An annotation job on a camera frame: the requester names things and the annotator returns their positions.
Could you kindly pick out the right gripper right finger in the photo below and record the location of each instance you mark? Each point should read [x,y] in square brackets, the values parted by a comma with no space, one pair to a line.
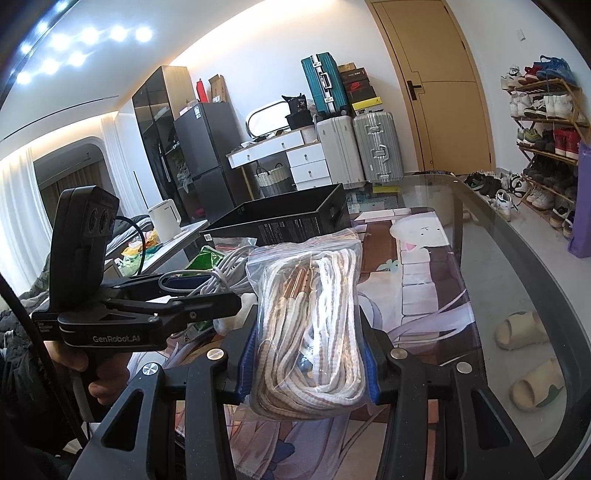
[480,439]

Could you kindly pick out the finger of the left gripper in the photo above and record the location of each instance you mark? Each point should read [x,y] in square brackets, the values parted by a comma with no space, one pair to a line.
[179,312]
[150,287]

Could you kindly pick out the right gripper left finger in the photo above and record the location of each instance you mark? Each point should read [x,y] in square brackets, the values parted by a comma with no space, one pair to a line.
[170,423]

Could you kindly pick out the green medicine packet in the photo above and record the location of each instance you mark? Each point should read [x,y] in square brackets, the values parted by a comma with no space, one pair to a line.
[204,262]

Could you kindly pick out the person's left hand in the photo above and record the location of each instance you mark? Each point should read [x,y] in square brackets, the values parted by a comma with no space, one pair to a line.
[109,377]

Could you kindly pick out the white electric kettle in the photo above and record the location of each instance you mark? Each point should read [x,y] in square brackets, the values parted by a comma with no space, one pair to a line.
[166,220]

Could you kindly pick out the beige slipper near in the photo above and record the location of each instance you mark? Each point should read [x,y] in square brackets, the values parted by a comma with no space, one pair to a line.
[539,387]

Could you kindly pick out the beige slipper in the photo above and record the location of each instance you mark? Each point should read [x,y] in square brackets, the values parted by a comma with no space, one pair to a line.
[519,330]
[539,387]

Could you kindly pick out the beige slipper far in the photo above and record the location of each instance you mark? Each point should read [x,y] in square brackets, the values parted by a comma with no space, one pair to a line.
[519,330]

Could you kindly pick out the woven laundry basket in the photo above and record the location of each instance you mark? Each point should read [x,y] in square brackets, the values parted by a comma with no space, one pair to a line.
[275,181]

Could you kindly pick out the black refrigerator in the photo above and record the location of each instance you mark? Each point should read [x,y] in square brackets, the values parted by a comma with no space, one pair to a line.
[207,133]

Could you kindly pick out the anime print desk mat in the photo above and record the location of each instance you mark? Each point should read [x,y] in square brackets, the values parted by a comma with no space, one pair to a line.
[412,288]

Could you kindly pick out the black cardboard box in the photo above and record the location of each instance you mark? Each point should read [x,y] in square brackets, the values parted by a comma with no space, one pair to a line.
[291,217]

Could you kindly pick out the dark glass cabinet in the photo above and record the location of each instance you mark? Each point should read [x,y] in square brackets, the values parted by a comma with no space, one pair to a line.
[156,105]

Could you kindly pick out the white drawer desk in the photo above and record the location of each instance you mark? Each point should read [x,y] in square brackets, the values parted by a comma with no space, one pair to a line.
[303,151]

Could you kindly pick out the oval mirror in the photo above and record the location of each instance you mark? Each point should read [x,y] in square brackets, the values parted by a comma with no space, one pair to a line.
[268,119]

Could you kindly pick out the black bag on desk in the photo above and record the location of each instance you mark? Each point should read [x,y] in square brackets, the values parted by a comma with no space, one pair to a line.
[299,116]

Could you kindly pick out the purple bag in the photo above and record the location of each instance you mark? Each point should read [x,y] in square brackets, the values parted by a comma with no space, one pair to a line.
[580,242]

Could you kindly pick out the white suitcase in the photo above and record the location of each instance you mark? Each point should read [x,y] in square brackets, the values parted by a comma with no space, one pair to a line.
[341,151]

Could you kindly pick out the silver suitcase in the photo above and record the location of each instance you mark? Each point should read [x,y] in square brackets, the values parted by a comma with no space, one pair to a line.
[379,147]

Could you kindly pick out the teal suitcase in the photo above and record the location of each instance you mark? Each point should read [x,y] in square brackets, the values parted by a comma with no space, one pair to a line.
[325,83]

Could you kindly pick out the stack of shoe boxes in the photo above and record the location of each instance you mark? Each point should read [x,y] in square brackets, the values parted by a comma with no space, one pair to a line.
[360,92]

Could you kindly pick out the wooden door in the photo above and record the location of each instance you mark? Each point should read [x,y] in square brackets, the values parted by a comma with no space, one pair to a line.
[441,88]

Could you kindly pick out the wooden shoe rack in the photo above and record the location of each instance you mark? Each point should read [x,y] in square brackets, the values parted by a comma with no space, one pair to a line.
[550,128]

